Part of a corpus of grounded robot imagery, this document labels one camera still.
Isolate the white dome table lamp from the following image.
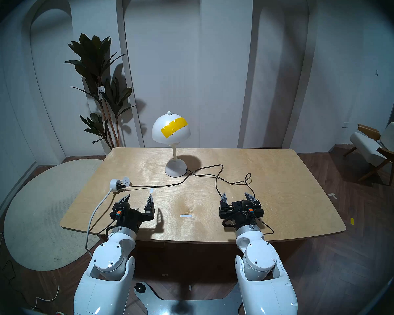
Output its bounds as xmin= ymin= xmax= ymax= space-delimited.
xmin=152 ymin=111 xmax=191 ymax=178

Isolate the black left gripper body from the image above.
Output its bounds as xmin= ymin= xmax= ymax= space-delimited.
xmin=110 ymin=202 xmax=155 ymax=235

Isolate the yellow tape strip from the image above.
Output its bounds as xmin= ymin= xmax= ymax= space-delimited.
xmin=161 ymin=117 xmax=188 ymax=138

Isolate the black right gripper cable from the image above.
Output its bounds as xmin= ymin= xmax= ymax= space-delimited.
xmin=253 ymin=218 xmax=275 ymax=236

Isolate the beige oval rug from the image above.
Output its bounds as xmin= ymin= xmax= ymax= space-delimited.
xmin=3 ymin=159 xmax=104 ymax=271

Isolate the white cushioned wooden armchair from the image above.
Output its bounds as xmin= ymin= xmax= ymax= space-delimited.
xmin=344 ymin=122 xmax=394 ymax=186

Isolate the black lamp power cord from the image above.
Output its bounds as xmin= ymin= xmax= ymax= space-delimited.
xmin=118 ymin=164 xmax=256 ymax=199

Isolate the grey metal robot base plate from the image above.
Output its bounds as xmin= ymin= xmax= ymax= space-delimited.
xmin=134 ymin=282 xmax=243 ymax=315

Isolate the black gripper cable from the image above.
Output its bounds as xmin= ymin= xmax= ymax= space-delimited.
xmin=253 ymin=218 xmax=275 ymax=236
xmin=98 ymin=219 xmax=117 ymax=235

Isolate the white floor cable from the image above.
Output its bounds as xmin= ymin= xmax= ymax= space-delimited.
xmin=31 ymin=285 xmax=60 ymax=310

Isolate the white extension socket with cable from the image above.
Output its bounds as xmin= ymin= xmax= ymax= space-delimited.
xmin=85 ymin=177 xmax=131 ymax=257

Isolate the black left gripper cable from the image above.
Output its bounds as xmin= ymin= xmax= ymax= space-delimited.
xmin=98 ymin=219 xmax=117 ymax=235

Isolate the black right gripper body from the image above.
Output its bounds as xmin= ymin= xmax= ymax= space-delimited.
xmin=219 ymin=199 xmax=265 ymax=231

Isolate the tall dark green plant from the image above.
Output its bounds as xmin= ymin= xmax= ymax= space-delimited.
xmin=64 ymin=33 xmax=137 ymax=150

